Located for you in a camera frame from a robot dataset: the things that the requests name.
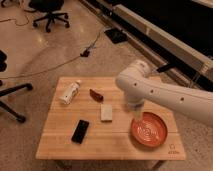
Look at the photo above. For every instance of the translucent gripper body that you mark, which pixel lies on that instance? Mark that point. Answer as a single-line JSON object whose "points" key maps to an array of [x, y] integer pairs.
{"points": [[137, 113]]}

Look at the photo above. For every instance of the white sponge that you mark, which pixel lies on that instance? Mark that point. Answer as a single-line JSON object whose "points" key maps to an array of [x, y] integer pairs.
{"points": [[106, 112]]}

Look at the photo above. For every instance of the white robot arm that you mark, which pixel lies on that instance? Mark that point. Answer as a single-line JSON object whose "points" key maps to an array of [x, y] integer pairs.
{"points": [[134, 82]]}

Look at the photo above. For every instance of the orange ceramic bowl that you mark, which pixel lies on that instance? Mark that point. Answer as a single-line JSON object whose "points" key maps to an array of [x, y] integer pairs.
{"points": [[150, 130]]}

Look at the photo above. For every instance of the red-brown small object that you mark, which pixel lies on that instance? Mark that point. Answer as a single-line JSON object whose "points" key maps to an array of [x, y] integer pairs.
{"points": [[96, 96]]}

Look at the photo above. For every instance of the wooden table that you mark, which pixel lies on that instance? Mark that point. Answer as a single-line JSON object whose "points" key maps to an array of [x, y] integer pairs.
{"points": [[103, 140]]}

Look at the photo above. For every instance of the black smartphone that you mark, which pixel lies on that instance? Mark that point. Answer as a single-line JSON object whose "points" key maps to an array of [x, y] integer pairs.
{"points": [[80, 131]]}

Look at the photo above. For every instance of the white plastic bottle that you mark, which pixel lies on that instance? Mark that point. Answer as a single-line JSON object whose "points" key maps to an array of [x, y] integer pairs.
{"points": [[70, 92]]}

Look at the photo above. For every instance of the black floor mat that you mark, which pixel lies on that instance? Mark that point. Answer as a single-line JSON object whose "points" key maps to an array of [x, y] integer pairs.
{"points": [[116, 36]]}

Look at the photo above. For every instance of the black office chair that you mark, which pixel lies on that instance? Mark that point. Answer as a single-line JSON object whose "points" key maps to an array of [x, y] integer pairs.
{"points": [[51, 8]]}

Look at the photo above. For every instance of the long white rail platform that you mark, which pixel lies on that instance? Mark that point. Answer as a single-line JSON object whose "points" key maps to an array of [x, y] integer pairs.
{"points": [[178, 31]]}

